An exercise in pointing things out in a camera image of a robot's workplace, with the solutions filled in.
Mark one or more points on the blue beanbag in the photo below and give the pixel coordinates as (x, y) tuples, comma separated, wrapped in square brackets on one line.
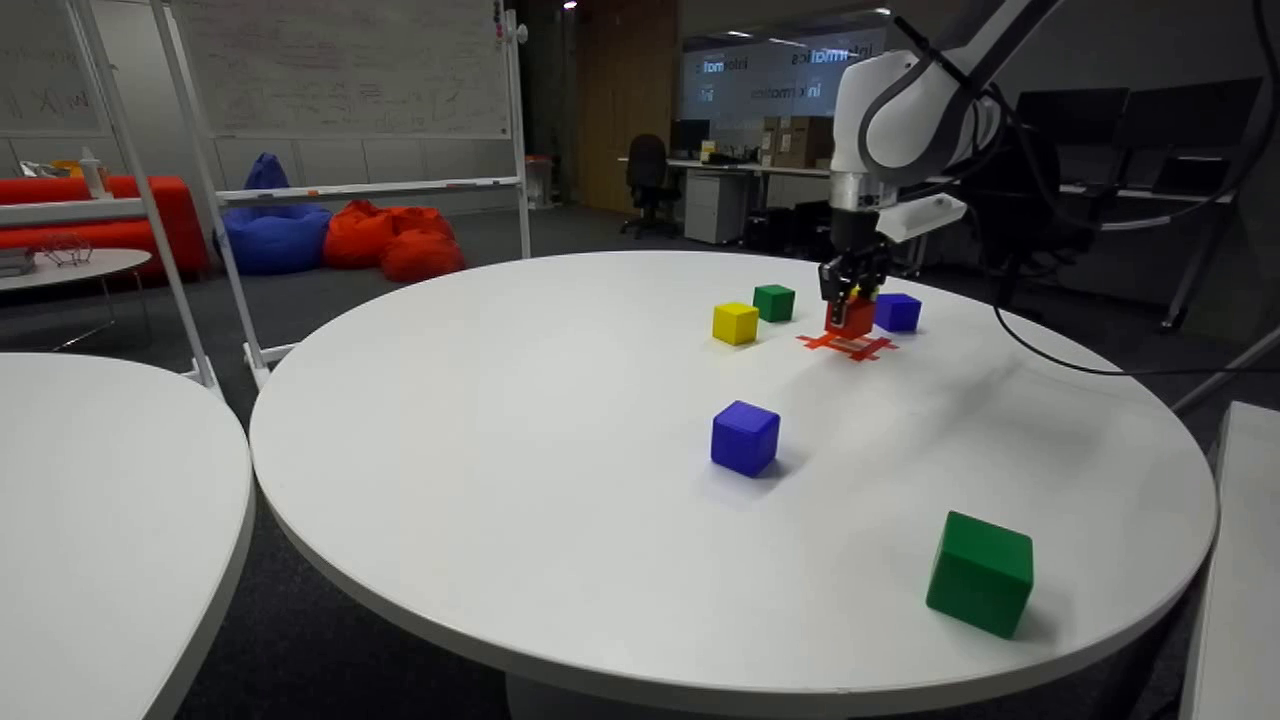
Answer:
[(274, 235)]

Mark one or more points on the green toy block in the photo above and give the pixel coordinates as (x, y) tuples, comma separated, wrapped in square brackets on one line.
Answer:
[(981, 573), (774, 303)]

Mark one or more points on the office desk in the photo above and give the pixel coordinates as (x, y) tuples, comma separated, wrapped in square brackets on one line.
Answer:
[(724, 186)]

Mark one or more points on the orange toy block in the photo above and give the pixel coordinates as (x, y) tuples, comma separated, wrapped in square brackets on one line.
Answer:
[(854, 320)]

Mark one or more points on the orange beanbag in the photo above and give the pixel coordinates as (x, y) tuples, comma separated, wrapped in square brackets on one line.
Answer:
[(360, 235), (425, 250)]

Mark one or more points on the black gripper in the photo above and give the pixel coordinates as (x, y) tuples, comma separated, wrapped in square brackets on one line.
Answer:
[(857, 245)]

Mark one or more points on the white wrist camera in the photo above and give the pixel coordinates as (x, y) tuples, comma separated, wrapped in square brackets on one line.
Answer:
[(920, 218)]

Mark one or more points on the red beanbag sofa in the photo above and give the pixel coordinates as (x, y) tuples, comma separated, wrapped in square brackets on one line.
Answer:
[(54, 226)]

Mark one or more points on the small white round table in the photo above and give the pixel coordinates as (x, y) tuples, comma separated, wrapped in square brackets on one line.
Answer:
[(67, 266)]

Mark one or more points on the blue toy block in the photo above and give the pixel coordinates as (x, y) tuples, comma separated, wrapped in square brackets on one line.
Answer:
[(746, 436), (901, 313)]

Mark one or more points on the black office chair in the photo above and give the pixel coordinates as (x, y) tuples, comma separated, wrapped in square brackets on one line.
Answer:
[(1022, 194), (649, 172)]

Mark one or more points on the white round side table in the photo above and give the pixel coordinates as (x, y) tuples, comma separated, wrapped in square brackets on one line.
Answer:
[(93, 533)]

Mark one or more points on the lit computer monitor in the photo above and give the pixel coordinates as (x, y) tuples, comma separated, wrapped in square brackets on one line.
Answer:
[(746, 87)]

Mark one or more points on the yellow toy block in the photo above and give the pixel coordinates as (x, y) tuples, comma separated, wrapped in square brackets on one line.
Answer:
[(732, 325)]

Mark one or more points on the white base unit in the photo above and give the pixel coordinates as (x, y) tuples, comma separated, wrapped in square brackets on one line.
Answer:
[(1242, 560)]

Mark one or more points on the small whiteboard on stand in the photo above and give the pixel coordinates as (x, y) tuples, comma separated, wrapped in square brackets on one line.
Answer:
[(81, 208)]

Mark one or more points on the large whiteboard on stand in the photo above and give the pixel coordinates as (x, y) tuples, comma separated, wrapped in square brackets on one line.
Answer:
[(344, 66)]

